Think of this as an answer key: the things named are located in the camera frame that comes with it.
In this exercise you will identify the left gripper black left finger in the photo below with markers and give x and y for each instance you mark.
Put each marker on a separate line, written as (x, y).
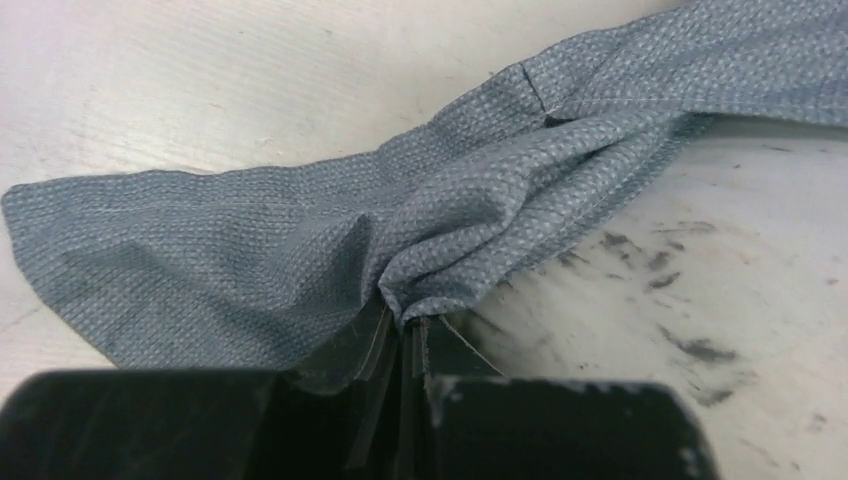
(331, 415)

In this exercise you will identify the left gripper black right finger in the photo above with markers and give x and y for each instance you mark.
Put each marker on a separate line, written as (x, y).
(466, 420)

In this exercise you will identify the patchwork green beige pillowcase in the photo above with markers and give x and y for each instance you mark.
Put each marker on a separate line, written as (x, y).
(257, 267)

